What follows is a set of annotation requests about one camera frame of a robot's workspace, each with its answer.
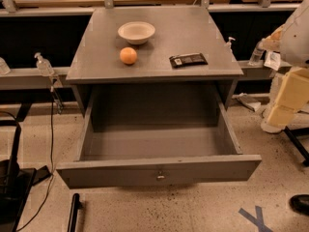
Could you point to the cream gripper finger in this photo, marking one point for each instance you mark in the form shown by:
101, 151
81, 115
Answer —
293, 95

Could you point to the orange fruit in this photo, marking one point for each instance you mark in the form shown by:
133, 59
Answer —
128, 55

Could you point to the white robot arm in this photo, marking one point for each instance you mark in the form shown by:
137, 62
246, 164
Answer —
291, 40

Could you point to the brass drawer knob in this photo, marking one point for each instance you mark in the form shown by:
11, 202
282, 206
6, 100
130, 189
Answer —
160, 176

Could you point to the open grey top drawer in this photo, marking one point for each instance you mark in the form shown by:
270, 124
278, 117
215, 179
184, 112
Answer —
132, 131

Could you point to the white wipes packet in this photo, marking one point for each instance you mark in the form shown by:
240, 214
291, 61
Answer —
272, 60

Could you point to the grey box on floor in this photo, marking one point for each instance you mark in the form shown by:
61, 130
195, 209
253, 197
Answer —
249, 102

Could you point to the clear plastic water bottle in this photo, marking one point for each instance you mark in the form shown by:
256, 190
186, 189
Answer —
257, 53

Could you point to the small pump bottle behind cabinet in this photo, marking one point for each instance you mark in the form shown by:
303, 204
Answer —
229, 43

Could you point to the black snack bar packet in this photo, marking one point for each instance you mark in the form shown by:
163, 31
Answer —
186, 60

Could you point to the black shoe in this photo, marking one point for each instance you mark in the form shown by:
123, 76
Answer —
300, 204

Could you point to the grey wooden cabinet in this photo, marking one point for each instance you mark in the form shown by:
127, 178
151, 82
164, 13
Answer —
153, 64

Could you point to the white ceramic bowl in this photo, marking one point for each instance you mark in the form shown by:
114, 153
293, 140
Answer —
136, 32

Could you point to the clear pump sanitizer bottle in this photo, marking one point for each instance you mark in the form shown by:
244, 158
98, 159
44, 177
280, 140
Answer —
44, 65

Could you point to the black bar on floor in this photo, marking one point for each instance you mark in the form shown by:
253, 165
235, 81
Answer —
75, 206

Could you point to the clear bottle at left edge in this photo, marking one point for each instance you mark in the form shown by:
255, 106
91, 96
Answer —
4, 68

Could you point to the black stand base left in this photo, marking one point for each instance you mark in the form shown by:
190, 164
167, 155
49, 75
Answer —
15, 183

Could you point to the grey metal shelf rail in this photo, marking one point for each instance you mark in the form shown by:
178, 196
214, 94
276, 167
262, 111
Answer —
31, 79

